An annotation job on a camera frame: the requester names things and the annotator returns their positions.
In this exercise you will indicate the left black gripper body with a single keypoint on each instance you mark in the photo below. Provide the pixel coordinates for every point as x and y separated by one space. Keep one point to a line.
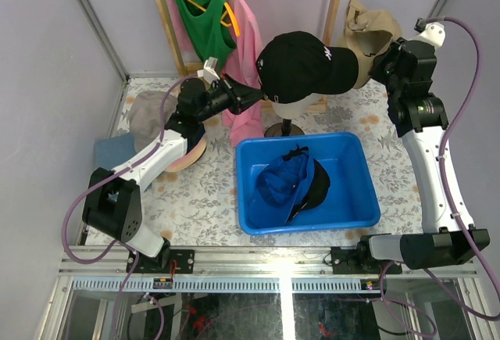
233 97

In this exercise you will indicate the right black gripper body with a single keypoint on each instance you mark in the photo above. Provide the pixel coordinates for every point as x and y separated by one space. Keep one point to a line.
383 69

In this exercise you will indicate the khaki hat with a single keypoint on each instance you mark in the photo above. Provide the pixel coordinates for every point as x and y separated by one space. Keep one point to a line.
368 33

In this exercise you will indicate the beige mannequin head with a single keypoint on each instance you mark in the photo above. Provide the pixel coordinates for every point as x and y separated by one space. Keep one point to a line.
314 103

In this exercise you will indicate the black baseball cap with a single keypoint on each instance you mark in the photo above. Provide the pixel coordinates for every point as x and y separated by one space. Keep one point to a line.
295 65

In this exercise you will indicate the peach bucket hat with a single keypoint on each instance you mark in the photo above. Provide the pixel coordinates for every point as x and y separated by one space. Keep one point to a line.
189 159

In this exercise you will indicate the grey bucket hat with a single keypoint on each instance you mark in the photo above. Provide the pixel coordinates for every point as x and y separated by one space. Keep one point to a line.
144 116

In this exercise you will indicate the blue plastic bin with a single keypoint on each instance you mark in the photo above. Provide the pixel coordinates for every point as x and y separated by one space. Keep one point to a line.
351 199

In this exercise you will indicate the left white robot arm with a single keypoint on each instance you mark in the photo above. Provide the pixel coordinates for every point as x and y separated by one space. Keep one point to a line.
113 204

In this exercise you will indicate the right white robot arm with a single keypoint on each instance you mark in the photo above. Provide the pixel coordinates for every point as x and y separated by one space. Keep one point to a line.
449 234

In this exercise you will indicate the pink t-shirt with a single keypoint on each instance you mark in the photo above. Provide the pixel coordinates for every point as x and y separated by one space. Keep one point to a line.
244 29

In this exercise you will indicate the wooden clothes rack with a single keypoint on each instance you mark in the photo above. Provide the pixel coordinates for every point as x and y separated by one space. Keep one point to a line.
183 68

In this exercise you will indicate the green tank top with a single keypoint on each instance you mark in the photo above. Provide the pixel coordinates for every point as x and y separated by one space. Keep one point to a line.
202 22

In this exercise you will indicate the blue cap in bin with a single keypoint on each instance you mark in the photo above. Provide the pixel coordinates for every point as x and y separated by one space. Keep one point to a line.
290 184

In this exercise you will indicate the folded blue cloth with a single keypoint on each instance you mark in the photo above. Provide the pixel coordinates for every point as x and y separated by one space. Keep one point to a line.
115 151

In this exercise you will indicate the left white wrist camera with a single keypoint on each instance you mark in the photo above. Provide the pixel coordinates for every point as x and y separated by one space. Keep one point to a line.
208 72

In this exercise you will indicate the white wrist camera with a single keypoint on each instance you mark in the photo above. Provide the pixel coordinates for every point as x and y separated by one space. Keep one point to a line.
208 72
432 33

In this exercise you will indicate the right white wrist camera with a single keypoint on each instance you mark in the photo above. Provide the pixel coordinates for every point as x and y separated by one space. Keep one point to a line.
432 33

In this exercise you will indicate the aluminium rail base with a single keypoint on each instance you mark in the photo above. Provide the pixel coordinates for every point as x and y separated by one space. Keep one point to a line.
221 269

